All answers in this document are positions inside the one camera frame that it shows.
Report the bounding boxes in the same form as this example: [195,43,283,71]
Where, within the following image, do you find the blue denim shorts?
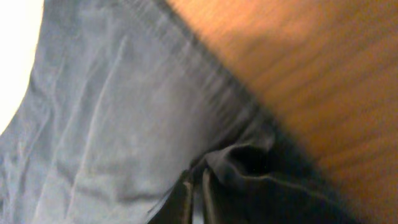
[1,0,356,223]

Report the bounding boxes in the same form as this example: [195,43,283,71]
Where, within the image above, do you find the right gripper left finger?
[148,170,193,224]

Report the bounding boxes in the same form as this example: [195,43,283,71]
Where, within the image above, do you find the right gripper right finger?
[202,169,229,224]

